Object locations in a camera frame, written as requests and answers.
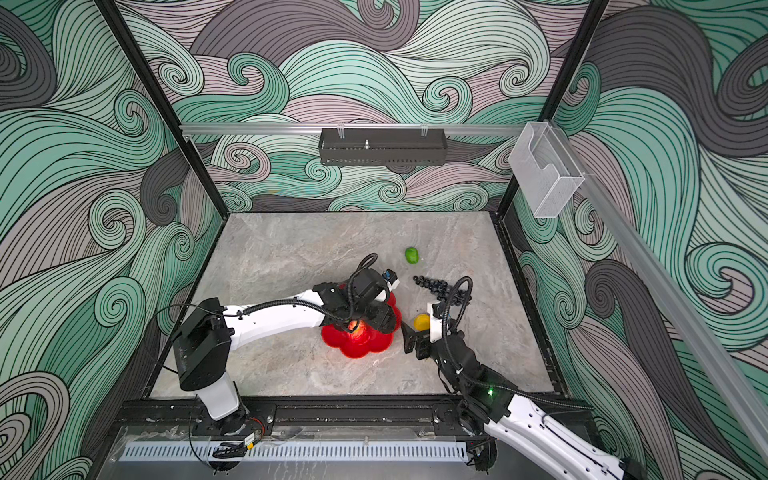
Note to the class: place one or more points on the white slotted cable duct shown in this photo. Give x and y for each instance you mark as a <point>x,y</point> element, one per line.
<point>356,451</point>

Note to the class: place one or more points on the green lime fruit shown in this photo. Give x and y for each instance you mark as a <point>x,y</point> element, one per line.
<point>412,255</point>

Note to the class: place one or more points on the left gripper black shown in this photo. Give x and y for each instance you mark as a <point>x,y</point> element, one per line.
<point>383,317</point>

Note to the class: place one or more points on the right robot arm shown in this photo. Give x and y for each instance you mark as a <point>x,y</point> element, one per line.
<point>532,431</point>

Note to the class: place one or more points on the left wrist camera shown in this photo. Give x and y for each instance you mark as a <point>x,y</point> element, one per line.
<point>392,281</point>

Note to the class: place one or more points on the clear plastic wall bin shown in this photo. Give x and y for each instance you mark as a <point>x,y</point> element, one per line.
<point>546,168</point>

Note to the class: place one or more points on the black perforated wall tray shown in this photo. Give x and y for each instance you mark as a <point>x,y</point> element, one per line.
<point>389,148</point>

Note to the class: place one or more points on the aluminium rail back wall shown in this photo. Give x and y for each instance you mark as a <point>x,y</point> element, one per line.
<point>274,128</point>

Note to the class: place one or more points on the red flower-shaped fruit bowl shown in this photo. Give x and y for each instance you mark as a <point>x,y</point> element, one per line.
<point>359,343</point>

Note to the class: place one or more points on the black grape bunch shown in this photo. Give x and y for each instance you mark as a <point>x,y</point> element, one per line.
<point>441,289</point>

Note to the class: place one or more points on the small yellow wrinkled fruit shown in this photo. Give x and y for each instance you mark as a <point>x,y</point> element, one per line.
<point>422,322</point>

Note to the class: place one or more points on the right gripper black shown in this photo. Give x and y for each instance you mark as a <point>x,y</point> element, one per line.
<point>411,342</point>

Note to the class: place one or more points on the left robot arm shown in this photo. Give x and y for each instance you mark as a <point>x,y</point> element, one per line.
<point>203,343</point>

